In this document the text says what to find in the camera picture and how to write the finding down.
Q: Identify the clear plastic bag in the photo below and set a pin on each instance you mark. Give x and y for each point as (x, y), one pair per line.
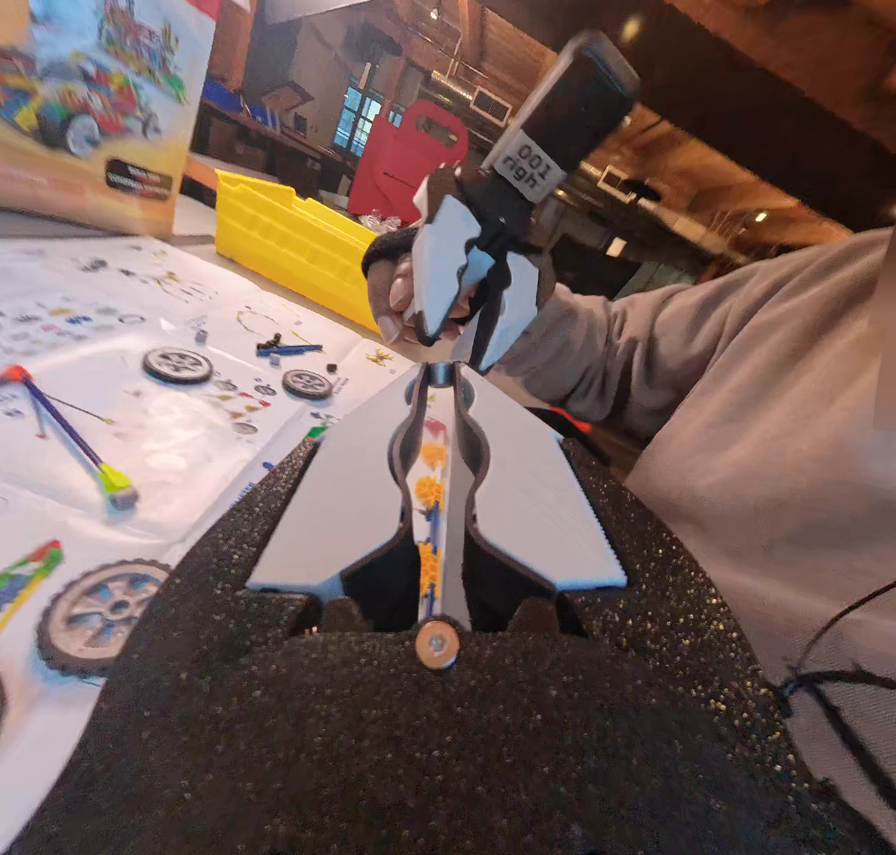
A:
(378, 222)

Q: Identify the person's right hand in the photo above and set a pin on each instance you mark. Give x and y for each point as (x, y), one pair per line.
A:
(392, 288)

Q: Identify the blue rod V-shaped assembly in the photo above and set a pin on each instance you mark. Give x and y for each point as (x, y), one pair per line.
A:
(112, 484)

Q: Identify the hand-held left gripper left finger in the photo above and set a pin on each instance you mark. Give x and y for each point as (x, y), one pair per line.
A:
(336, 519)

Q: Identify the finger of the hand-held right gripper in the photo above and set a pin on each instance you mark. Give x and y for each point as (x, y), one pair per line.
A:
(441, 260)
(515, 302)

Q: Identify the red bag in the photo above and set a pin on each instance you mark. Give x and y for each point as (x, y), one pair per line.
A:
(406, 169)

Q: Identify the yellow plastic bin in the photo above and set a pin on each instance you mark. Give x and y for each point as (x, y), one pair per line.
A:
(294, 246)

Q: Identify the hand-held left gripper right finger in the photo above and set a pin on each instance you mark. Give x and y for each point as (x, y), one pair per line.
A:
(539, 519)

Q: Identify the blue rod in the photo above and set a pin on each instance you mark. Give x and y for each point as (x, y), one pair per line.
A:
(294, 348)

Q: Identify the small black toy wheel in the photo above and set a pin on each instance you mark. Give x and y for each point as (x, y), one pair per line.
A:
(102, 614)
(307, 383)
(178, 365)

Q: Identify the cardboard toy box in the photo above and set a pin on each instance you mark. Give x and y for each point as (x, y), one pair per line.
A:
(84, 99)

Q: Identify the printed instruction sheet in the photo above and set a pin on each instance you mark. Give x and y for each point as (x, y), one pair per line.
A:
(182, 449)

